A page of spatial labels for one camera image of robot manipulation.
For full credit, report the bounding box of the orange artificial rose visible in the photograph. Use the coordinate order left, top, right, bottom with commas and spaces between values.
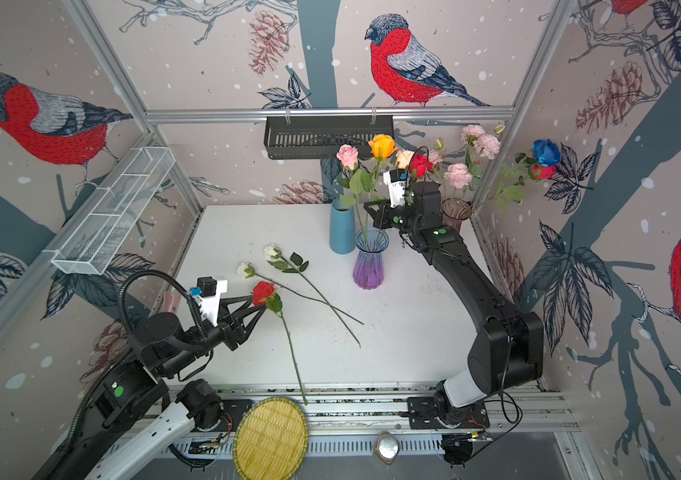
350, 134, 397, 230

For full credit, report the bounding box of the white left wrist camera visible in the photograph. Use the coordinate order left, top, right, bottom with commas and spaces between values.
190, 276, 228, 327

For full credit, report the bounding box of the blue purple glass vase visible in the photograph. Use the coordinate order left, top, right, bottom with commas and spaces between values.
352, 227, 389, 290

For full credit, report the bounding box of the red artificial rose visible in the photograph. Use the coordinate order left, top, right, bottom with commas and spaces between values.
472, 162, 556, 214

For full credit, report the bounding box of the pink grey glass vase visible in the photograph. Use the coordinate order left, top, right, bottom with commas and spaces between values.
440, 198, 472, 233

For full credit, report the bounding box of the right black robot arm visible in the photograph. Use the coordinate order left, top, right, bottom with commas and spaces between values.
364, 182, 544, 429

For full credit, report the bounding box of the teal ceramic vase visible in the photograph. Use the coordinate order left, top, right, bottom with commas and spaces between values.
330, 199, 355, 255

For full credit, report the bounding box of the black hanging basket shelf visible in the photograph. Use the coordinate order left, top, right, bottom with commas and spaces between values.
264, 116, 394, 160

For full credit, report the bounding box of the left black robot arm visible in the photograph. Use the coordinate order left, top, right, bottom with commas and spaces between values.
35, 269, 266, 479

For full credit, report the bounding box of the white wire mesh basket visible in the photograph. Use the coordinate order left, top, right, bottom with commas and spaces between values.
52, 146, 176, 275

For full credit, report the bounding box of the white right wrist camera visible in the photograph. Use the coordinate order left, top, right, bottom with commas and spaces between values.
383, 169, 407, 208

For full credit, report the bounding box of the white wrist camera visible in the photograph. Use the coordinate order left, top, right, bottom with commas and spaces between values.
190, 276, 228, 327
383, 169, 407, 208

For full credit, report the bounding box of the yellow woven bamboo tray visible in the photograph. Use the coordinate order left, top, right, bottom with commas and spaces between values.
232, 397, 308, 480

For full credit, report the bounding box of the pink artificial rose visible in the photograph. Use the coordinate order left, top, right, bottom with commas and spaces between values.
336, 145, 373, 249

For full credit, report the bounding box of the blue artificial rose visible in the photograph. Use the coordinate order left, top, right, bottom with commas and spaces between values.
532, 139, 561, 167

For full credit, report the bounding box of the pink carnation bunch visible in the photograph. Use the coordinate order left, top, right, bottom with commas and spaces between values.
461, 123, 505, 182
426, 138, 473, 199

